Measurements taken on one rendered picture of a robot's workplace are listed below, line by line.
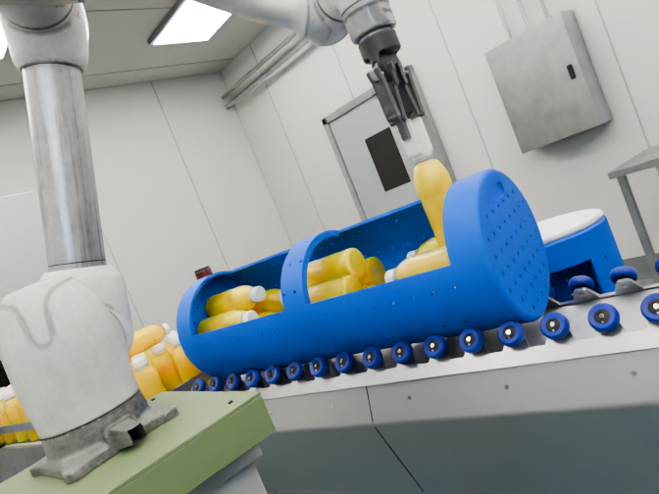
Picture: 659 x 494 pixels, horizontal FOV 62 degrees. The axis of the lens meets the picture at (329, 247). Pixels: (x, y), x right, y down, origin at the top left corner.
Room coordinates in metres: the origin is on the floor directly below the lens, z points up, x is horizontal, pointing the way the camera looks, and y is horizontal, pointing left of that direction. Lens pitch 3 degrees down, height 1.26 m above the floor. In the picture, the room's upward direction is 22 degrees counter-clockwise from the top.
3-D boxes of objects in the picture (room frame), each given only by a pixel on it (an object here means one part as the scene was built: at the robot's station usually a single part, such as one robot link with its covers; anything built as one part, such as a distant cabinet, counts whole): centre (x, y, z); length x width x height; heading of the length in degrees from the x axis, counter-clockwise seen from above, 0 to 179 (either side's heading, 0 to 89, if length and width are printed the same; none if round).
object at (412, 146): (1.03, -0.21, 1.34); 0.03 x 0.01 x 0.07; 51
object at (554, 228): (1.34, -0.50, 1.03); 0.28 x 0.28 x 0.01
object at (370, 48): (1.04, -0.23, 1.49); 0.08 x 0.07 x 0.09; 141
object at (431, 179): (1.04, -0.23, 1.21); 0.07 x 0.07 x 0.19
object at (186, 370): (1.68, 0.54, 0.99); 0.07 x 0.07 x 0.19
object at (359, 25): (1.04, -0.23, 1.57); 0.09 x 0.09 x 0.06
